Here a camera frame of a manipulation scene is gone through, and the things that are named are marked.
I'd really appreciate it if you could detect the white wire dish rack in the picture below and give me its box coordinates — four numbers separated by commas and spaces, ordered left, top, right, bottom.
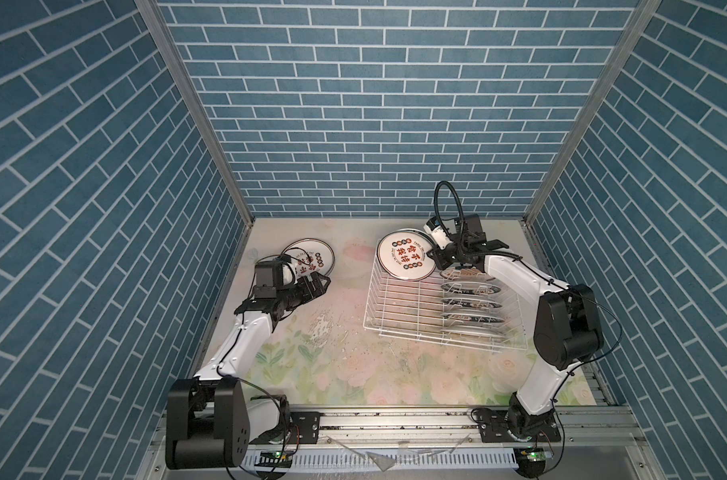
363, 261, 531, 353

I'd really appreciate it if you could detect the dark green rim plate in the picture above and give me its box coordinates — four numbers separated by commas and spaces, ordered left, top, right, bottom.
397, 228, 435, 243

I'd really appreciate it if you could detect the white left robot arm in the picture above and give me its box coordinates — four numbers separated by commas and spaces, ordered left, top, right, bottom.
165, 272, 330, 470

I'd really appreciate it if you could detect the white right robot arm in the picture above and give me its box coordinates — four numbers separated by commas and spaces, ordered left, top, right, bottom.
429, 232, 605, 441

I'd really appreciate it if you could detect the small plate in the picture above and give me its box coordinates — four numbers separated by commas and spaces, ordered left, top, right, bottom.
441, 326, 507, 339
441, 296, 503, 310
439, 266, 495, 282
441, 311, 505, 326
441, 281, 501, 296

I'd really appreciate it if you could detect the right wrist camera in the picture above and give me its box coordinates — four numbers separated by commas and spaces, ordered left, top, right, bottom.
423, 216, 453, 250

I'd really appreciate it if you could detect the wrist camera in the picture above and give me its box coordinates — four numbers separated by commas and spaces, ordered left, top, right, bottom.
251, 255, 295, 299
423, 216, 453, 250

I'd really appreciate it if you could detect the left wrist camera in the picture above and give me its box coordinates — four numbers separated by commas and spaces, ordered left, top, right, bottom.
251, 255, 295, 299

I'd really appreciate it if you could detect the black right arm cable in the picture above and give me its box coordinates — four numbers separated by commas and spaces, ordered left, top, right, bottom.
432, 180, 557, 286

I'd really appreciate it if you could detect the aluminium left corner post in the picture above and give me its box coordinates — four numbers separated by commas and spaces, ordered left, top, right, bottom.
133, 0, 254, 226

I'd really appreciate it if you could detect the aluminium corner post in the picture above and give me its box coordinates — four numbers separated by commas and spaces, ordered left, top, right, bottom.
133, 0, 254, 226
523, 0, 661, 227

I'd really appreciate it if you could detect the aluminium right corner post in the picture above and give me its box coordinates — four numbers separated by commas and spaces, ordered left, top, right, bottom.
523, 0, 661, 227

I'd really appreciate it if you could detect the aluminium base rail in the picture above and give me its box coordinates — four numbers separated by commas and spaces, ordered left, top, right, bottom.
165, 402, 643, 449

